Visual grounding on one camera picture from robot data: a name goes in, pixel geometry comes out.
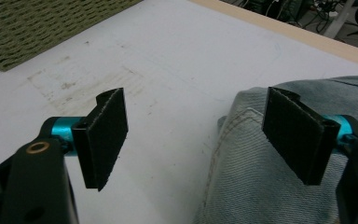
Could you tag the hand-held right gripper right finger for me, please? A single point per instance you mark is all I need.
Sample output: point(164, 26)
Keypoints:
point(298, 137)

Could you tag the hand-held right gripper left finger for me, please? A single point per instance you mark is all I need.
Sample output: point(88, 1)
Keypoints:
point(102, 140)

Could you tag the light blue denim skirt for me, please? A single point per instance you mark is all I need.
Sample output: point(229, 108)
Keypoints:
point(254, 186)

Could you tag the green woven basket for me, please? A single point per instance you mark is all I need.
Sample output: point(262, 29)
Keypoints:
point(28, 28)

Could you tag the white foam mat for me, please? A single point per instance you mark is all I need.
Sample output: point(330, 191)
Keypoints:
point(183, 62)

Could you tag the black computer tower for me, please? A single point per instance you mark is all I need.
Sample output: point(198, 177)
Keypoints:
point(289, 9)

